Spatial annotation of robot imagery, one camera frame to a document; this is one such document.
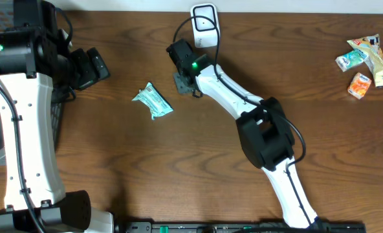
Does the teal white candy packet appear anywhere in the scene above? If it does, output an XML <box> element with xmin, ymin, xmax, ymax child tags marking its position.
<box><xmin>335</xmin><ymin>49</ymin><xmax>368</xmax><ymax>72</ymax></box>

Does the small orange box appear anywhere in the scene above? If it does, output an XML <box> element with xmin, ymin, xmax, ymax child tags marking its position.
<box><xmin>347</xmin><ymin>72</ymin><xmax>372</xmax><ymax>100</ymax></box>

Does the yellow snack bag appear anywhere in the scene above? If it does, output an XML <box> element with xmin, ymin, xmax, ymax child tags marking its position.
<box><xmin>347</xmin><ymin>34</ymin><xmax>383</xmax><ymax>87</ymax></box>

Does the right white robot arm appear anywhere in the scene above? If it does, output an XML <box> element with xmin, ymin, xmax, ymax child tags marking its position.
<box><xmin>166</xmin><ymin>39</ymin><xmax>318</xmax><ymax>228</ymax></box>

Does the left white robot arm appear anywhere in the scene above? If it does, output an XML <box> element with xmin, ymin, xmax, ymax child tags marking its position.
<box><xmin>0</xmin><ymin>1</ymin><xmax>115</xmax><ymax>233</ymax></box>

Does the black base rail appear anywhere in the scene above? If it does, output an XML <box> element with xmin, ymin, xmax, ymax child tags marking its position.
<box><xmin>114</xmin><ymin>221</ymin><xmax>367</xmax><ymax>233</ymax></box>

